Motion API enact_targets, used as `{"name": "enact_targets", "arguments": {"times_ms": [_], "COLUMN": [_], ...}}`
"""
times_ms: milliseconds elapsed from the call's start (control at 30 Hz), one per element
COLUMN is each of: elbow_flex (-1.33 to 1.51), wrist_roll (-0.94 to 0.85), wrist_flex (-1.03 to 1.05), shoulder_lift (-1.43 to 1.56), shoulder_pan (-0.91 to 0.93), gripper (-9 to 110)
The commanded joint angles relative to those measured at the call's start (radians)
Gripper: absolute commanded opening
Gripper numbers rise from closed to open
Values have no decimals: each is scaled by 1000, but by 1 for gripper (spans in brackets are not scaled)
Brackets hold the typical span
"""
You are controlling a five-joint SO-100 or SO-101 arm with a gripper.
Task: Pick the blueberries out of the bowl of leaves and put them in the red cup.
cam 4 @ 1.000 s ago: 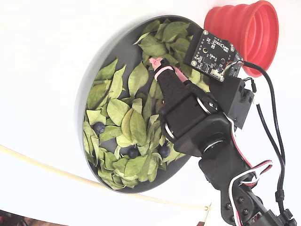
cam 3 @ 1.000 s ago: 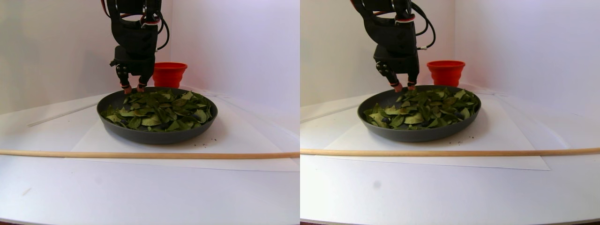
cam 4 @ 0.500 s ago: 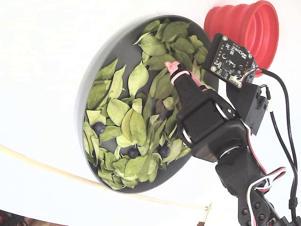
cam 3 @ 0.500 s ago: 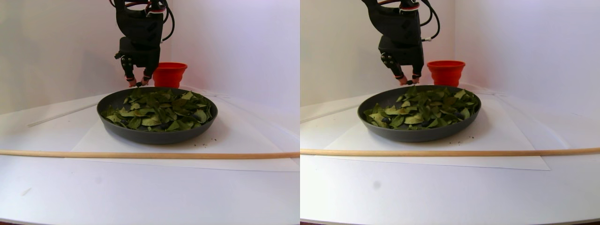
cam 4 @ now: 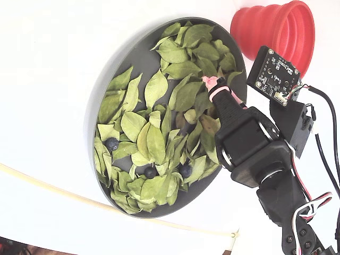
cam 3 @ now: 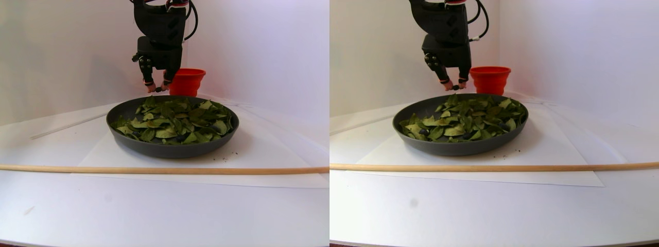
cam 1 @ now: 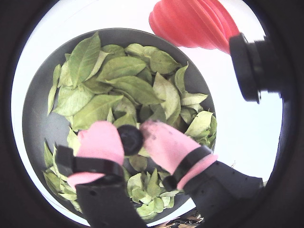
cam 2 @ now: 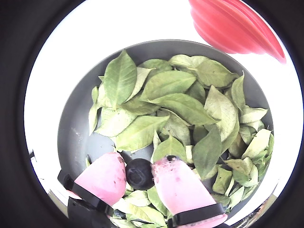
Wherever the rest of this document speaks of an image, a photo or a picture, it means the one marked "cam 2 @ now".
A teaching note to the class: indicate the pink-tipped black gripper finger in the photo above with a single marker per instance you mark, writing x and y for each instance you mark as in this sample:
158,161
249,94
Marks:
180,192
102,178

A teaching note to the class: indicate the dark blueberry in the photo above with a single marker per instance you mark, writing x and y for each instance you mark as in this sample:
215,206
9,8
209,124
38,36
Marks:
139,174

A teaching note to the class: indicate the dark grey round bowl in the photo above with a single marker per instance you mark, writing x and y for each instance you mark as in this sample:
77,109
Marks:
71,133

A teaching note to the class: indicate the pile of green leaves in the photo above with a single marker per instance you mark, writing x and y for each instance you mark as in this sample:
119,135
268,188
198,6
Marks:
171,107

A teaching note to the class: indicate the red collapsible silicone cup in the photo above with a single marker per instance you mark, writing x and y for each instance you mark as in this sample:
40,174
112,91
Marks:
225,26

